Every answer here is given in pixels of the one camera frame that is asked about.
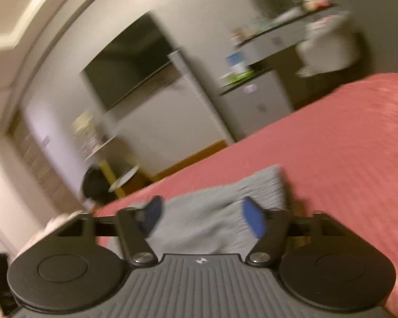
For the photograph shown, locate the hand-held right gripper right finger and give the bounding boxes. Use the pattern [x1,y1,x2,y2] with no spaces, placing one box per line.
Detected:
[241,196,347,267]

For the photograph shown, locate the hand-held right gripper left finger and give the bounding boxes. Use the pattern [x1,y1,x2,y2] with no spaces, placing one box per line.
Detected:
[57,195,165,267]

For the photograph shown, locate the grey pants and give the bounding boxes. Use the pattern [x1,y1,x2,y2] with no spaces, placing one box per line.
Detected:
[145,164,288,256]

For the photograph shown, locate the yellow side table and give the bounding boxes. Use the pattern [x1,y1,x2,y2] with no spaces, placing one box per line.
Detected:
[71,111,144,200]

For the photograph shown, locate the black round chair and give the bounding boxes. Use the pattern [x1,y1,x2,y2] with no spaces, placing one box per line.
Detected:
[82,167,115,205]

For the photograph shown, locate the pink bed sheet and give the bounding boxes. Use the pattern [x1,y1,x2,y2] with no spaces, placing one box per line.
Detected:
[92,72,398,318]

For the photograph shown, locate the white mini fridge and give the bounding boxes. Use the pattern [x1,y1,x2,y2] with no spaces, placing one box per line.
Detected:
[218,69,295,134]

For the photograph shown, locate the wooden door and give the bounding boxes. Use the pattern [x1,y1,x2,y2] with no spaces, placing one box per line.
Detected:
[6,111,84,213]

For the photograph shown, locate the white tower air conditioner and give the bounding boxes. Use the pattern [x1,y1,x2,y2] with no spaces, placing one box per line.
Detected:
[167,50,237,144]

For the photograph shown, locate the green item on fridge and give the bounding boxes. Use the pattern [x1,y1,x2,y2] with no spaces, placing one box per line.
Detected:
[220,69,255,86]

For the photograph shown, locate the dark desk with grey top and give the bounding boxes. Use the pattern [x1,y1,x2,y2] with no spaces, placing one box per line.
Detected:
[233,6,364,108]

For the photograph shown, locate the white bag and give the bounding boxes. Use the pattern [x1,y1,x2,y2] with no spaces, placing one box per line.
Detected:
[295,12,359,79]

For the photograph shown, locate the black wall television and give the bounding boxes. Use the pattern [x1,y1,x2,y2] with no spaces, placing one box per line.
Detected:
[80,12,180,112]

